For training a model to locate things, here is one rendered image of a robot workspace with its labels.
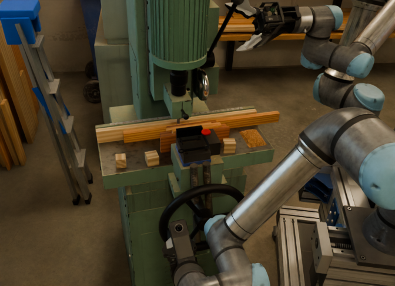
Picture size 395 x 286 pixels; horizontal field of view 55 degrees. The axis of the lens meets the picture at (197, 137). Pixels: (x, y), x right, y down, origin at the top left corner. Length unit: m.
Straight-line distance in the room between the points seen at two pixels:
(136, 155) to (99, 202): 1.16
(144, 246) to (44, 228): 0.97
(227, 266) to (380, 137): 0.42
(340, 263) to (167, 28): 0.87
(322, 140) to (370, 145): 0.11
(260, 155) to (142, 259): 0.62
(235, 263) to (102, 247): 1.40
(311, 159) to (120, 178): 0.65
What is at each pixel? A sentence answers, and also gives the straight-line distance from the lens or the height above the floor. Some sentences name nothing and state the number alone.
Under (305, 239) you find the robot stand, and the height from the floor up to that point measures 0.21.
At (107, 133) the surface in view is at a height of 0.94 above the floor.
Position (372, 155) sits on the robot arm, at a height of 1.31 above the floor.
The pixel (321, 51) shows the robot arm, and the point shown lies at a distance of 1.26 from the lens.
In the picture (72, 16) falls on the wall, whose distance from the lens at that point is 3.71.
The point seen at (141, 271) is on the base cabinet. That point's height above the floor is 0.36.
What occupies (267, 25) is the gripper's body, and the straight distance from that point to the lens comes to 1.13.
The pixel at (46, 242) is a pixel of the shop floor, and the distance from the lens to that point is 2.31.
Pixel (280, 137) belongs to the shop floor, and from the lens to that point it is 3.02.
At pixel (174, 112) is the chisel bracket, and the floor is 1.03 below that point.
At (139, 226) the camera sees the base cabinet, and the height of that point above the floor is 0.63.
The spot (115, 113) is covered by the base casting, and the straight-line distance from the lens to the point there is 1.72.
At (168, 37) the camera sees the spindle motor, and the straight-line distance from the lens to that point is 1.14.
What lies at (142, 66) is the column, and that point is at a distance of 1.44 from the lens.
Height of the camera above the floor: 1.72
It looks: 36 degrees down
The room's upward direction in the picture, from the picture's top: 3 degrees clockwise
